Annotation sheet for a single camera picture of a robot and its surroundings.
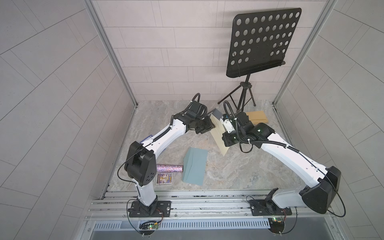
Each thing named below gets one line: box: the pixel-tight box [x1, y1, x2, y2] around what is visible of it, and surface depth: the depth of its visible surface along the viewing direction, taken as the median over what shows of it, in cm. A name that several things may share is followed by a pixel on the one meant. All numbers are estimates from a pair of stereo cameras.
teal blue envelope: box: [182, 146, 208, 186], surface depth 87 cm
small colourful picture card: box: [156, 172, 173, 185], surface depth 80 cm
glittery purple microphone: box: [156, 164, 184, 173], surface depth 83 cm
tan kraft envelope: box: [246, 110, 268, 125], surface depth 111 cm
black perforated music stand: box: [217, 7, 302, 112], surface depth 69 cm
